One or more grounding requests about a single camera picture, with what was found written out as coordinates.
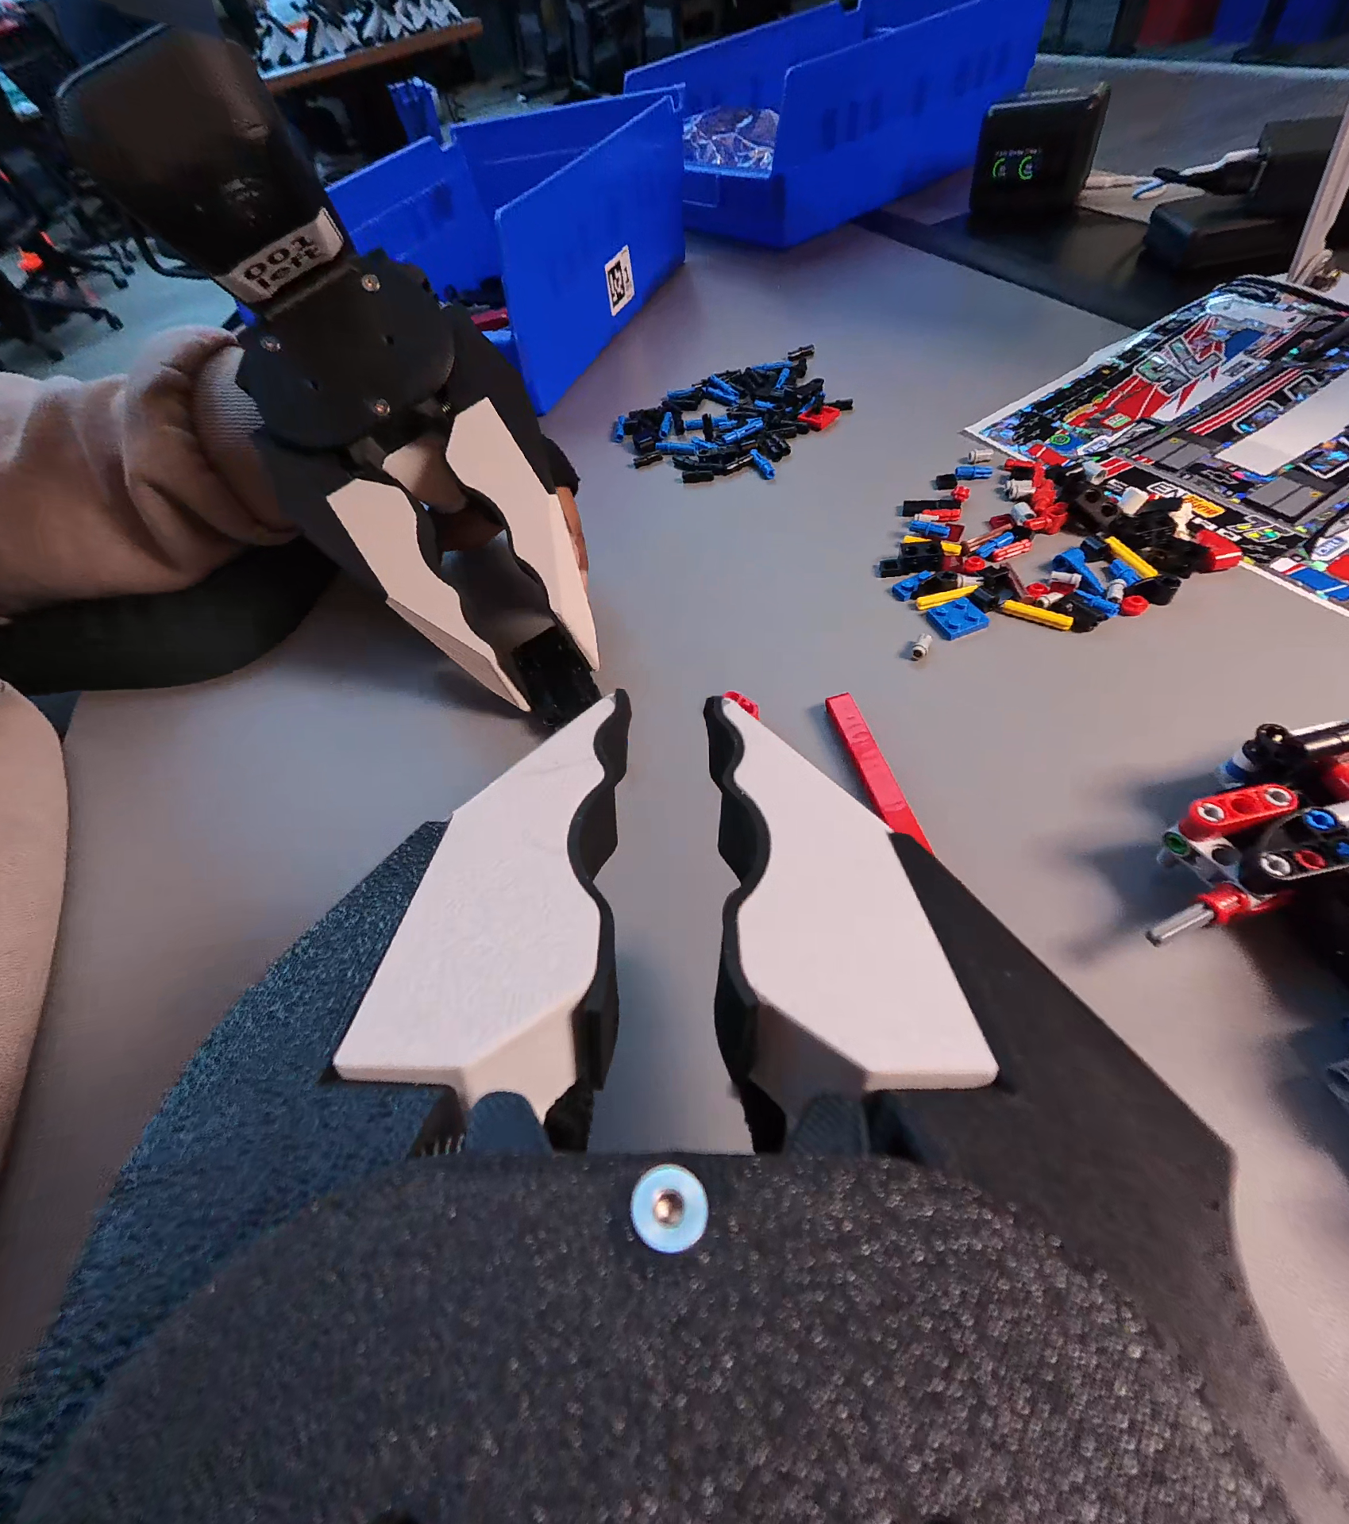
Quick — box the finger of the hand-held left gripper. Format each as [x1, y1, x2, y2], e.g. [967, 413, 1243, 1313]
[328, 435, 534, 714]
[442, 395, 604, 673]

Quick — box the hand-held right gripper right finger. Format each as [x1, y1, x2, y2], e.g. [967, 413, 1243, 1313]
[704, 695, 1001, 1152]

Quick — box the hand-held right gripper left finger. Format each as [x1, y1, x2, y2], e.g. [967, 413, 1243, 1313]
[332, 687, 636, 1124]

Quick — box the heap of large toy parts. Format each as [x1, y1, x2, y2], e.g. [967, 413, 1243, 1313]
[437, 279, 512, 347]

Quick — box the black toy panel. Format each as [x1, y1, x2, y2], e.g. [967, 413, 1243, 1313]
[513, 627, 605, 730]

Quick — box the long red toy beam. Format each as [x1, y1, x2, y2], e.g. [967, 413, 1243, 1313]
[826, 694, 936, 852]

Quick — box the pile of blue black pins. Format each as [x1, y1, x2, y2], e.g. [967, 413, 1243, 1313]
[613, 344, 858, 484]

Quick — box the labelled blue storage bin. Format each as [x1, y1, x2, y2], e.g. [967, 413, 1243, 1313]
[323, 89, 688, 419]

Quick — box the pile of mixed toy bricks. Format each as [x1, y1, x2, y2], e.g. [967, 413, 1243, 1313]
[880, 446, 1245, 643]

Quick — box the partly built toy car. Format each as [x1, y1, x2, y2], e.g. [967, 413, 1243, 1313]
[1145, 690, 1349, 1175]

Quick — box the person's left forearm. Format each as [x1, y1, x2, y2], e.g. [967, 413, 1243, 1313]
[0, 327, 296, 621]

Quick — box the black round pad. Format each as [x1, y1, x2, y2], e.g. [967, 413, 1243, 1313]
[0, 547, 344, 695]

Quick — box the cluttered background workbench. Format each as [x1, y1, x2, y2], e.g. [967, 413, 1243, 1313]
[252, 0, 486, 97]

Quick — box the row of black office chairs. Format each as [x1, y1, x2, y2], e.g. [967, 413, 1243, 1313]
[0, 24, 140, 371]

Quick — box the shiny clear plastic bag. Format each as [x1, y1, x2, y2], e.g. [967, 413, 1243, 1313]
[685, 105, 783, 174]

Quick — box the black power bank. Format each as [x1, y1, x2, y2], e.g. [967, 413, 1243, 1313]
[970, 81, 1113, 219]

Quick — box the holographic sticker sheet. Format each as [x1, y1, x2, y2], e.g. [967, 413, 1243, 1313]
[966, 276, 1349, 651]

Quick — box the small black power adapter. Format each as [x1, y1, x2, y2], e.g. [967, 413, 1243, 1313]
[1139, 195, 1320, 276]

